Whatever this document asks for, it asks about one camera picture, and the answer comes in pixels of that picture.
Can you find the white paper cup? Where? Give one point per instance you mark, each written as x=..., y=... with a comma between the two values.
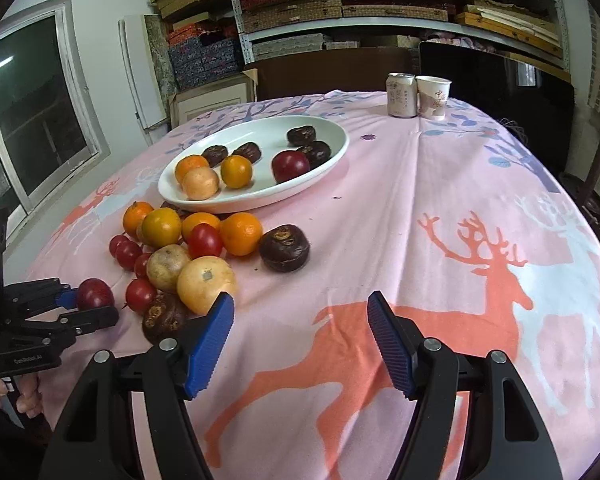
x=434, y=100

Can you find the grey marble slab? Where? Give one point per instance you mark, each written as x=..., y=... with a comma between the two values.
x=157, y=55

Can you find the stack of orange patterned boxes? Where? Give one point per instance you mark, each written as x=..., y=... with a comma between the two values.
x=185, y=35

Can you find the red tomato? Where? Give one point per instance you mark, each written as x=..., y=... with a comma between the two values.
x=115, y=243
x=204, y=242
x=141, y=266
x=140, y=296
x=128, y=255

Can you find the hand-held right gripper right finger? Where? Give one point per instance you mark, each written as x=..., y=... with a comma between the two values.
x=392, y=350

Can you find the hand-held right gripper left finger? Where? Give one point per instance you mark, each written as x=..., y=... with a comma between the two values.
x=212, y=345

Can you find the pale yellow passion fruit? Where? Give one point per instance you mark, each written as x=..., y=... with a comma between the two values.
x=206, y=282

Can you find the white framed window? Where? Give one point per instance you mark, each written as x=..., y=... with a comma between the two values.
x=35, y=125

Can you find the stack of blue floral boxes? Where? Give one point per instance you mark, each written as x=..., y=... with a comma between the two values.
x=190, y=62

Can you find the yellow green mandarin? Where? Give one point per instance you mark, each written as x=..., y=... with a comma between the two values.
x=161, y=226

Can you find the pink deer print tablecloth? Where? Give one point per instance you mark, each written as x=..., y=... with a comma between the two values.
x=430, y=185

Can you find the person's left forearm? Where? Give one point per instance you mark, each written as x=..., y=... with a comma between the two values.
x=0, y=450

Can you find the pink cloth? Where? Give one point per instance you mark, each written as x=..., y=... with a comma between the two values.
x=455, y=40

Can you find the dark brown wooden board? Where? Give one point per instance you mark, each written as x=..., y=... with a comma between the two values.
x=330, y=72

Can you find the white metal shelf rack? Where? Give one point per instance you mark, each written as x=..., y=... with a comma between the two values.
x=240, y=20

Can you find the grey patterned box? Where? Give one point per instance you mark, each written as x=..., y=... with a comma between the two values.
x=285, y=46

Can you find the black panel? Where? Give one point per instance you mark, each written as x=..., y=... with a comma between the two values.
x=505, y=105

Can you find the speckled yellow passion fruit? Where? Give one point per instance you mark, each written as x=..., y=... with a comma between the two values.
x=167, y=267

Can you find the framed picture in cardboard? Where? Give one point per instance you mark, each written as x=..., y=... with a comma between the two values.
x=205, y=102

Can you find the person's left hand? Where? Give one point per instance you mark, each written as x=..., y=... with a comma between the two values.
x=29, y=402

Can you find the dark red plum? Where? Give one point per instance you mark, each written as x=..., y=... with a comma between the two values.
x=290, y=166
x=95, y=292

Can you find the pink drink can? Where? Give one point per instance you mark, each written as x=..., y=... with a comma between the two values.
x=401, y=97

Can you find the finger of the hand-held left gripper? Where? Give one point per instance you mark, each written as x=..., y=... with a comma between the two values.
x=95, y=317
x=66, y=300

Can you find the white plate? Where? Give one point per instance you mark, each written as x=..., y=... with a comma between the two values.
x=260, y=187

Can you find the stack of flat wooden boxes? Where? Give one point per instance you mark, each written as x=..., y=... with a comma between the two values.
x=505, y=22

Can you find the pale orange mandarin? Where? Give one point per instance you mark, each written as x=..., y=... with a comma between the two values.
x=200, y=185

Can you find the white board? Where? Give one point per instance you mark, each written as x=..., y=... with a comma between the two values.
x=140, y=70

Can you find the dark brown water chestnut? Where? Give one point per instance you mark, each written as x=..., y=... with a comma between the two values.
x=319, y=152
x=164, y=317
x=284, y=248
x=301, y=135
x=214, y=155
x=246, y=152

